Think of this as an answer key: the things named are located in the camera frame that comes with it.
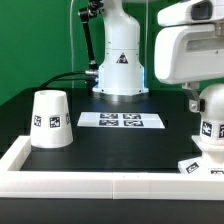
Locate white lamp base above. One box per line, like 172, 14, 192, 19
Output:
178, 135, 224, 175

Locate white marker plate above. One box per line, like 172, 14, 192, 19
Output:
77, 112, 165, 129

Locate white cable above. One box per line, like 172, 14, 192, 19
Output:
69, 0, 76, 90

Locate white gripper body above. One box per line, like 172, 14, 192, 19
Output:
154, 0, 224, 84

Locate black cables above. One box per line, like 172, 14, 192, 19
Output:
43, 69, 100, 90

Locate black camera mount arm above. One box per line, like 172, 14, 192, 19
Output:
78, 0, 104, 70

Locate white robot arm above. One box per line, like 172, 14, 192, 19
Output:
93, 0, 224, 112

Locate white lamp shade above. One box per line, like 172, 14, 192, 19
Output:
30, 90, 73, 148

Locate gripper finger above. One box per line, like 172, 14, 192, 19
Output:
182, 82, 205, 113

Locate white U-shaped fence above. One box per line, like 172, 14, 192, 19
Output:
0, 136, 224, 200

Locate white lamp bulb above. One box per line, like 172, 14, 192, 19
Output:
200, 84, 224, 146

